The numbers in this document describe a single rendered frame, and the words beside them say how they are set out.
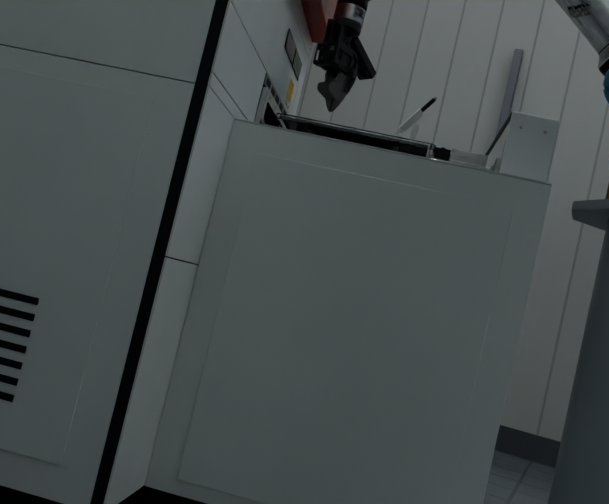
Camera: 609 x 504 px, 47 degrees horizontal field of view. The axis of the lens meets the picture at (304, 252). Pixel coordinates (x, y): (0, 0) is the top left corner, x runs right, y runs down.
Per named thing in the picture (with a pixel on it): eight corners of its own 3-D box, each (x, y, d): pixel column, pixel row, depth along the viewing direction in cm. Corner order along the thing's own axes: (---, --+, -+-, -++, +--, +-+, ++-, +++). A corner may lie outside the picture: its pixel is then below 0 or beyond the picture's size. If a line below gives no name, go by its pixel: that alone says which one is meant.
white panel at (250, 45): (195, 82, 121) (250, -137, 123) (272, 175, 201) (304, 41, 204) (212, 86, 120) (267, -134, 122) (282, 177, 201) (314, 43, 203)
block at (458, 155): (449, 160, 159) (452, 147, 159) (448, 163, 162) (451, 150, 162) (485, 167, 157) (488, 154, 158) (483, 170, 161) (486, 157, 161)
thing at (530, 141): (497, 178, 139) (512, 110, 139) (466, 216, 193) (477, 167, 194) (545, 188, 137) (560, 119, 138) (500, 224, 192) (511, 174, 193)
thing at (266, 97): (251, 126, 157) (261, 85, 157) (281, 167, 200) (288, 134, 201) (259, 127, 156) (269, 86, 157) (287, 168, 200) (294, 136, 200)
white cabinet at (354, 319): (132, 528, 135) (233, 119, 140) (238, 439, 230) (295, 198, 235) (466, 626, 126) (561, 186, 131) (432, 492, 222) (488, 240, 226)
